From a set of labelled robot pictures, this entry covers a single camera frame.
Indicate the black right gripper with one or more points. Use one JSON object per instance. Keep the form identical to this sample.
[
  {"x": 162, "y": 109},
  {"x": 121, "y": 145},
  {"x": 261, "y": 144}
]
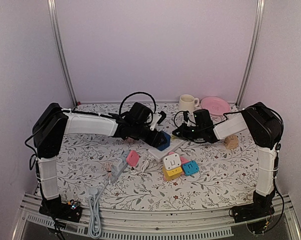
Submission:
[{"x": 183, "y": 131}]

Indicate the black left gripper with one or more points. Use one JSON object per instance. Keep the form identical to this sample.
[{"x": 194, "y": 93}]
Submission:
[{"x": 156, "y": 138}]

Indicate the dark blue cube adapter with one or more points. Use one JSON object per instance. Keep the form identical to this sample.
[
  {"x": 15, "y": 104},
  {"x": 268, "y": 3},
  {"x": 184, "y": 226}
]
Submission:
[{"x": 165, "y": 141}]

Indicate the white power strip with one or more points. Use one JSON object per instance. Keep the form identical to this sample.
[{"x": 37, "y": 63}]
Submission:
[{"x": 159, "y": 154}]

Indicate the white square adapter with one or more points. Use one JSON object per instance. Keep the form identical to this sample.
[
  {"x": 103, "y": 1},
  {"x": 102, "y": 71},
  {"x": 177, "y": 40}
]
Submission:
[{"x": 172, "y": 161}]

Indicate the cyan square adapter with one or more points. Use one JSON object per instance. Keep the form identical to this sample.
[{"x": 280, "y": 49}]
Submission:
[{"x": 190, "y": 168}]

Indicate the yellow square adapter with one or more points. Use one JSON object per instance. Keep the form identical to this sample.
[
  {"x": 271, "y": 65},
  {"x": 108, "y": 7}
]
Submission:
[{"x": 169, "y": 175}]

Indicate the beige dragon cube adapter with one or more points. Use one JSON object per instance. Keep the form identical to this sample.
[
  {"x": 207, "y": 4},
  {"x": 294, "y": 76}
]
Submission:
[{"x": 231, "y": 142}]

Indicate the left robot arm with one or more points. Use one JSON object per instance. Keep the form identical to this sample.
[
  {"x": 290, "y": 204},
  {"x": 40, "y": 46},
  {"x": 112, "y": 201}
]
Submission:
[{"x": 48, "y": 134}]

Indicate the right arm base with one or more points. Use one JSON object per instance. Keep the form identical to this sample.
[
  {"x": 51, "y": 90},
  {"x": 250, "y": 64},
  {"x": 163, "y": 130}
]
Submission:
[{"x": 262, "y": 207}]

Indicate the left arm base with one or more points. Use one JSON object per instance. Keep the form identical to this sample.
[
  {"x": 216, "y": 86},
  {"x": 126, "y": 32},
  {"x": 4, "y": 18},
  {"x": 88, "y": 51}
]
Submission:
[{"x": 55, "y": 208}]

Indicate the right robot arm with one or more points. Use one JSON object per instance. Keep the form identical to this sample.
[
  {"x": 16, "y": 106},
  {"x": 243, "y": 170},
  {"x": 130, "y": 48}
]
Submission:
[{"x": 265, "y": 126}]

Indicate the pink triangular socket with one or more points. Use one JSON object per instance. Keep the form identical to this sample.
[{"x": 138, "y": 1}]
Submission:
[{"x": 183, "y": 160}]

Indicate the cream ribbed mug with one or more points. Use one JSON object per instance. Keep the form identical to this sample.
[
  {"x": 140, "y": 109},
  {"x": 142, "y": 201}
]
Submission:
[{"x": 188, "y": 103}]

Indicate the pink square charger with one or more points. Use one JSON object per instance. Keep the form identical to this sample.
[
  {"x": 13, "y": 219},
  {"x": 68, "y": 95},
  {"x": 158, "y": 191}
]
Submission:
[{"x": 132, "y": 158}]

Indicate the pink plate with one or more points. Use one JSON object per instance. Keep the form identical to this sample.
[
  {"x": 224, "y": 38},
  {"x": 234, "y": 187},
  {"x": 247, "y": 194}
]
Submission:
[{"x": 215, "y": 105}]

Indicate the grey small power strip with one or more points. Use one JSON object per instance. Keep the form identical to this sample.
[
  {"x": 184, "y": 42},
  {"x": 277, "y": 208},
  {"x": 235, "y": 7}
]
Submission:
[{"x": 116, "y": 174}]

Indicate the white phone charger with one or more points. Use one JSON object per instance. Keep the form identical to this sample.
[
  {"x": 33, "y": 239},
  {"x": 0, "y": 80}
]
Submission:
[{"x": 117, "y": 164}]

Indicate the floral tablecloth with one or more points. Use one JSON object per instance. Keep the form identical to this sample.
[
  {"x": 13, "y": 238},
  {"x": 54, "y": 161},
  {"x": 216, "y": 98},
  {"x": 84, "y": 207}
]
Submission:
[{"x": 225, "y": 177}]

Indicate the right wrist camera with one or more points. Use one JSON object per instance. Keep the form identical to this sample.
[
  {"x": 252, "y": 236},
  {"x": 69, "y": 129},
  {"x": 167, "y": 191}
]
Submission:
[{"x": 186, "y": 117}]

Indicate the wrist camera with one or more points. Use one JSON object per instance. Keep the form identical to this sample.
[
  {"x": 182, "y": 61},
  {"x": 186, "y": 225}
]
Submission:
[
  {"x": 186, "y": 117},
  {"x": 157, "y": 118}
]

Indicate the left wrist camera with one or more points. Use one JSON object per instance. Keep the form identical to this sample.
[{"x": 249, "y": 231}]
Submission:
[{"x": 157, "y": 118}]

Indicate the front aluminium rail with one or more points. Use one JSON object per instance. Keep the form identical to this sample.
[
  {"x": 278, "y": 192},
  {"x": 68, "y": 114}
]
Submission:
[{"x": 200, "y": 224}]

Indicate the right aluminium frame post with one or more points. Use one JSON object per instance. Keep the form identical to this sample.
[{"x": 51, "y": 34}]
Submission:
[{"x": 260, "y": 6}]

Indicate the aluminium frame post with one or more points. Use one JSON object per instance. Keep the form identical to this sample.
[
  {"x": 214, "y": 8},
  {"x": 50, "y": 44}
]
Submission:
[
  {"x": 52, "y": 10},
  {"x": 260, "y": 6}
]

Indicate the left aluminium frame post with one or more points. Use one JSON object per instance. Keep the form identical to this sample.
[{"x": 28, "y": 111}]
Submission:
[{"x": 52, "y": 10}]

